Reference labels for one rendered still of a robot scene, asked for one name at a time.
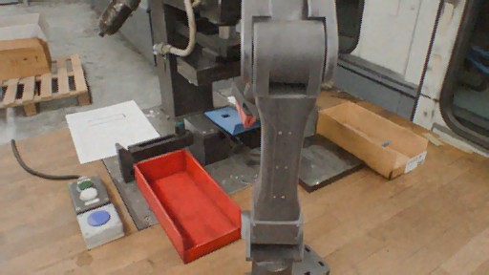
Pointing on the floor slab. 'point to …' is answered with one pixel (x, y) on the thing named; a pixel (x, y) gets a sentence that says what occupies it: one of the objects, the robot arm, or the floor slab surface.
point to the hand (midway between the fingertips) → (246, 123)
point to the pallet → (47, 86)
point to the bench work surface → (443, 230)
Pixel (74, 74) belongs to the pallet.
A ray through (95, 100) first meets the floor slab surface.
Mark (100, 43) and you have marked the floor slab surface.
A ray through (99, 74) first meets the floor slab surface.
